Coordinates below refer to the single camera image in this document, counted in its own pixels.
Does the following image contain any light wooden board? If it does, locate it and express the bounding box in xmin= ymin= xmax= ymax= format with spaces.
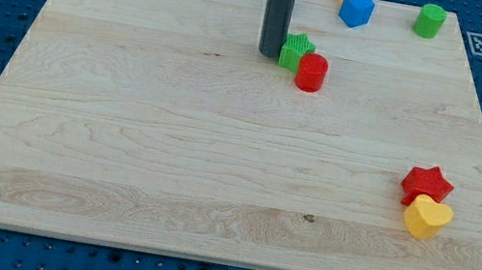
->
xmin=0 ymin=0 xmax=482 ymax=270

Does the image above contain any green star block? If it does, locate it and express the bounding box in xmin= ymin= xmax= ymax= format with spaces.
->
xmin=278 ymin=33 xmax=316 ymax=74

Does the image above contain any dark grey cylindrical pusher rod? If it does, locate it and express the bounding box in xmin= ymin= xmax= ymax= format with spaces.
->
xmin=258 ymin=0 xmax=295 ymax=58

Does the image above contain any green cylinder block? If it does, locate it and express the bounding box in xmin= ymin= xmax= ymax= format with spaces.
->
xmin=412 ymin=3 xmax=448 ymax=39

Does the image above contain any red cylinder block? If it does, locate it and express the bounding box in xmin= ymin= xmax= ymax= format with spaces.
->
xmin=294 ymin=53 xmax=329 ymax=93

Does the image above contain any blue cube block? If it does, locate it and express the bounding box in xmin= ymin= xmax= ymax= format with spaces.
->
xmin=339 ymin=0 xmax=376 ymax=28

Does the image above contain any red star block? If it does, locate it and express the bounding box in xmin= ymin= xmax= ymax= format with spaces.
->
xmin=401 ymin=166 xmax=455 ymax=206

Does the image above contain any yellow heart block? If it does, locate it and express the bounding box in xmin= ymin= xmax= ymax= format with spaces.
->
xmin=403 ymin=194 xmax=455 ymax=239

